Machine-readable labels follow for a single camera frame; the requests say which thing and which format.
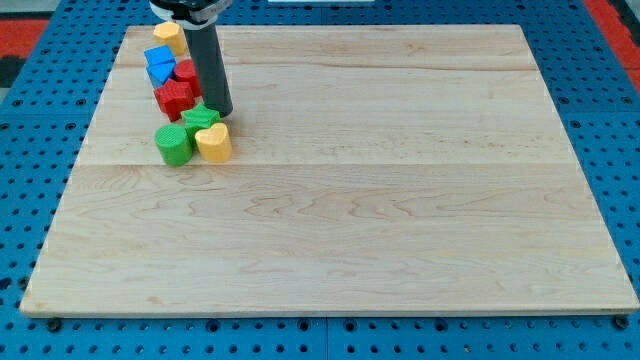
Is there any green star block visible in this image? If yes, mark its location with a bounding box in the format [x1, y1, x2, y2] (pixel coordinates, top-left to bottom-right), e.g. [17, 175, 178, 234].
[181, 104, 221, 148]

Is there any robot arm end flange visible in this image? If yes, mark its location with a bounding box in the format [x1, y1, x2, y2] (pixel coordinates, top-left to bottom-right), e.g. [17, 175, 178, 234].
[149, 0, 234, 30]

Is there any red star block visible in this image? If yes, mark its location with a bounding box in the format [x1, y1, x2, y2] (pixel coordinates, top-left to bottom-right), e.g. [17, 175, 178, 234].
[153, 79, 196, 122]

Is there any wooden board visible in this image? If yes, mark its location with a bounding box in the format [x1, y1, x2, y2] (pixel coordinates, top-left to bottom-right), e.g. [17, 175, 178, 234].
[20, 25, 639, 318]

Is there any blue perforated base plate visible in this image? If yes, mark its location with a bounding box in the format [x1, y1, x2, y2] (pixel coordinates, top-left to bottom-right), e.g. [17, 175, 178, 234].
[1, 0, 639, 359]

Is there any blue cube block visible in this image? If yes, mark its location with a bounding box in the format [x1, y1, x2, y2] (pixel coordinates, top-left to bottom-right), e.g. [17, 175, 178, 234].
[144, 45, 176, 66]

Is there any yellow hexagon block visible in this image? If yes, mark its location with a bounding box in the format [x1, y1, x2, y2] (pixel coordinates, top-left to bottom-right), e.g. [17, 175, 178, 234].
[153, 22, 187, 56]

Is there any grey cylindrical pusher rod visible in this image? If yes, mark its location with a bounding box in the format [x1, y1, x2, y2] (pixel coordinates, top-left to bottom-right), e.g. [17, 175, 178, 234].
[185, 23, 233, 118]

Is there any yellow heart block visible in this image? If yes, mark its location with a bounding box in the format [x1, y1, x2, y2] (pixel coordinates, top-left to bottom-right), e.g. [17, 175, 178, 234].
[195, 123, 233, 163]

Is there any blue triangle block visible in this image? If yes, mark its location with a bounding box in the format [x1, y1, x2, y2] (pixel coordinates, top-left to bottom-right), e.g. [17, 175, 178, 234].
[146, 62, 175, 89]

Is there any red cylinder block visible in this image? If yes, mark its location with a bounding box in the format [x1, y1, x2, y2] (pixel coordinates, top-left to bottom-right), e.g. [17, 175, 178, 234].
[173, 59, 202, 97]

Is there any green cylinder block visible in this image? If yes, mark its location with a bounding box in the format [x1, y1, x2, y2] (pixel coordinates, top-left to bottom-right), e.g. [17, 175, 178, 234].
[154, 124, 193, 166]

